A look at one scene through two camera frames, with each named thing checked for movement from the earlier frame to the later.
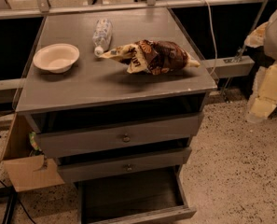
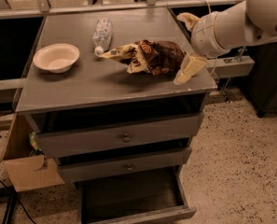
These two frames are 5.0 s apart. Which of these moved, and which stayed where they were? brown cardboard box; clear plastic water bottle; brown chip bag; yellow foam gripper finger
Moved: yellow foam gripper finger
Stayed: brown cardboard box; clear plastic water bottle; brown chip bag
